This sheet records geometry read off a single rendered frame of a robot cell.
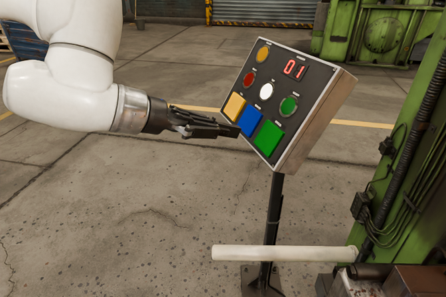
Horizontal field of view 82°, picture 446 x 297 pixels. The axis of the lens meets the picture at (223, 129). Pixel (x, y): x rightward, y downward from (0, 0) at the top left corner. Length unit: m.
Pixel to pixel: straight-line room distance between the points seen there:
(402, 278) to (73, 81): 0.58
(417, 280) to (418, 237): 0.20
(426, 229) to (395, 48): 4.58
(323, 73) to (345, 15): 4.42
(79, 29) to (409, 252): 0.79
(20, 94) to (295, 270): 1.46
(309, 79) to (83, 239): 1.61
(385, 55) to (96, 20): 4.90
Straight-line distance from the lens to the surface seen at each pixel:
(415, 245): 0.73
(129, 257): 1.69
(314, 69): 0.65
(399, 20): 5.07
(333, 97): 0.63
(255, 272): 1.56
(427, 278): 0.54
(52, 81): 0.46
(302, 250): 0.90
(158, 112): 0.50
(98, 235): 1.85
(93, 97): 0.46
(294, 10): 8.04
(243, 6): 8.10
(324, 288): 1.14
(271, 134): 0.65
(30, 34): 5.32
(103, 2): 0.51
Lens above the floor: 1.37
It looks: 32 degrees down
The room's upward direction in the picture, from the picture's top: straight up
